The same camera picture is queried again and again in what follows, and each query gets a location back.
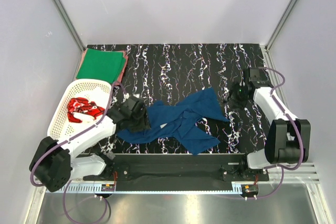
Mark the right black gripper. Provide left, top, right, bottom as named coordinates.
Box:
left=221, top=80, right=249, bottom=111

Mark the blue t shirt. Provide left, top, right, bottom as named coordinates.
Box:
left=117, top=88, right=229, bottom=155

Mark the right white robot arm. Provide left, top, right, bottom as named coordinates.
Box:
left=226, top=67, right=311, bottom=180

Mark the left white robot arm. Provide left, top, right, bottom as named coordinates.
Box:
left=29, top=96, right=150, bottom=192

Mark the red and white t shirt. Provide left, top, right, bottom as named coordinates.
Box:
left=67, top=98, right=105, bottom=123

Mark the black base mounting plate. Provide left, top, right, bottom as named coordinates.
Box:
left=83, top=153, right=269, bottom=183

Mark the white plastic laundry basket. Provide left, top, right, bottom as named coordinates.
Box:
left=47, top=79, right=112, bottom=140

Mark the folded pink t shirt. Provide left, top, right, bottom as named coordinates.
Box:
left=80, top=48, right=129, bottom=84

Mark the left small electronics board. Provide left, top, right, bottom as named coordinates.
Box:
left=101, top=184, right=116, bottom=191

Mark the small electronics board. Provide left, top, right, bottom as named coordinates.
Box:
left=242, top=184, right=259, bottom=194
left=101, top=184, right=116, bottom=191

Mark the right small electronics board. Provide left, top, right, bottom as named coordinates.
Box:
left=242, top=184, right=259, bottom=194

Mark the white slotted cable duct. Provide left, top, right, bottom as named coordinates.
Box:
left=58, top=183, right=242, bottom=195

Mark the right aluminium frame post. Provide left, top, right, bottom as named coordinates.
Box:
left=265, top=0, right=299, bottom=52

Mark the aluminium frame post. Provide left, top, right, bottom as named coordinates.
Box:
left=265, top=0, right=299, bottom=52
left=52, top=0, right=86, bottom=51

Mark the left aluminium frame post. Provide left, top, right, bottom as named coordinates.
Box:
left=52, top=0, right=86, bottom=51

